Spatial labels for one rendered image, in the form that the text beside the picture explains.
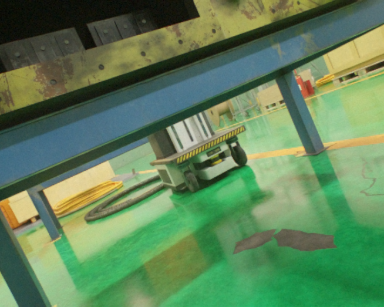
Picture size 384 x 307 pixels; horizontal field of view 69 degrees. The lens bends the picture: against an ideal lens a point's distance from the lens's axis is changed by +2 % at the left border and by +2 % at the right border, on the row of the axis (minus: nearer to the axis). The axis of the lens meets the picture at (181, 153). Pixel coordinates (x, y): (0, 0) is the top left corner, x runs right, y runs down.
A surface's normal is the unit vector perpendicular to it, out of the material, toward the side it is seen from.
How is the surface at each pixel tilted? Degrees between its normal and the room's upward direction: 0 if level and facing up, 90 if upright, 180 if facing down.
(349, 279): 0
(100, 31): 90
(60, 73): 90
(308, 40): 90
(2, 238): 90
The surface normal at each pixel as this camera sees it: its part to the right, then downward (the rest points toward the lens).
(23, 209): 0.38, -0.10
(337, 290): -0.42, -0.90
